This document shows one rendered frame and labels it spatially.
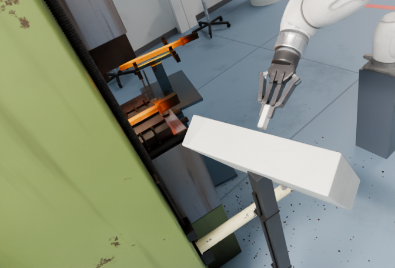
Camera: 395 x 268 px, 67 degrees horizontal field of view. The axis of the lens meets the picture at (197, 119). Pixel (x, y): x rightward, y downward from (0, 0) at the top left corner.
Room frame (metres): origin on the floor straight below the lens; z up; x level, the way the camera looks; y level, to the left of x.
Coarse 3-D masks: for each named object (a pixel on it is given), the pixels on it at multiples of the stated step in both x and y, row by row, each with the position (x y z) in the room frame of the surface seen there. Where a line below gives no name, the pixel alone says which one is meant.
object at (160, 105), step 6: (168, 96) 1.00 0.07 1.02; (174, 96) 1.00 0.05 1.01; (156, 102) 1.00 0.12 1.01; (162, 102) 0.98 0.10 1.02; (168, 102) 0.99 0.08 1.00; (174, 102) 1.00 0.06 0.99; (150, 108) 0.99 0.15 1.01; (156, 108) 0.97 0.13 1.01; (162, 108) 0.99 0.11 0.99; (168, 108) 0.99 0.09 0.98; (138, 114) 0.98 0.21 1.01; (144, 114) 0.96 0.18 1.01; (132, 120) 0.95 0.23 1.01
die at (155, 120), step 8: (152, 104) 1.04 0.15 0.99; (136, 112) 1.02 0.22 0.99; (144, 120) 0.94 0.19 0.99; (152, 120) 0.93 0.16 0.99; (160, 120) 0.91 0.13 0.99; (136, 128) 0.92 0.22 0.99; (144, 128) 0.90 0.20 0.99; (160, 128) 0.88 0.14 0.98; (168, 128) 0.87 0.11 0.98; (144, 136) 0.87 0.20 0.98; (152, 136) 0.85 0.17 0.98; (160, 136) 0.86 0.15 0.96; (168, 136) 0.86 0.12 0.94; (144, 144) 0.84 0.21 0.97; (152, 144) 0.85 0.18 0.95
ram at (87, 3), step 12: (60, 0) 0.79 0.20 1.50; (72, 0) 0.80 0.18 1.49; (84, 0) 0.80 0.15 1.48; (96, 0) 0.81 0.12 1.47; (108, 0) 0.82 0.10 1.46; (72, 12) 0.79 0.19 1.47; (84, 12) 0.80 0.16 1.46; (96, 12) 0.81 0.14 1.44; (108, 12) 0.81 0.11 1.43; (72, 24) 0.79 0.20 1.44; (84, 24) 0.80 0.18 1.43; (96, 24) 0.80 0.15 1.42; (108, 24) 0.81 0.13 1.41; (120, 24) 0.82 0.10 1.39; (84, 36) 0.79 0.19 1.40; (96, 36) 0.80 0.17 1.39; (108, 36) 0.81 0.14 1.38
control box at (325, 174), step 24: (192, 120) 0.57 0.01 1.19; (216, 120) 0.53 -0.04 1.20; (192, 144) 0.52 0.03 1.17; (216, 144) 0.48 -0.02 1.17; (240, 144) 0.45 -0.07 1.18; (264, 144) 0.41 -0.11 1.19; (288, 144) 0.39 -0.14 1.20; (240, 168) 0.48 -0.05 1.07; (264, 168) 0.38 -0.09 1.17; (288, 168) 0.35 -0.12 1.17; (312, 168) 0.33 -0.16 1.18; (336, 168) 0.30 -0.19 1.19; (312, 192) 0.31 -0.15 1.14; (336, 192) 0.30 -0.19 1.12
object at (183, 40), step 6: (186, 36) 1.56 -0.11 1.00; (192, 36) 1.56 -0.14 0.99; (198, 36) 1.55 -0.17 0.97; (174, 42) 1.55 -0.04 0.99; (180, 42) 1.54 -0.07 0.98; (186, 42) 1.54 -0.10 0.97; (162, 48) 1.54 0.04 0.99; (168, 48) 1.53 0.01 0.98; (150, 54) 1.52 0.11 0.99; (156, 54) 1.53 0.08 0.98; (132, 60) 1.54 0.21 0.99; (138, 60) 1.52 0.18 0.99; (144, 60) 1.52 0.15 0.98; (120, 66) 1.51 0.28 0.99; (126, 66) 1.51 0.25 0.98
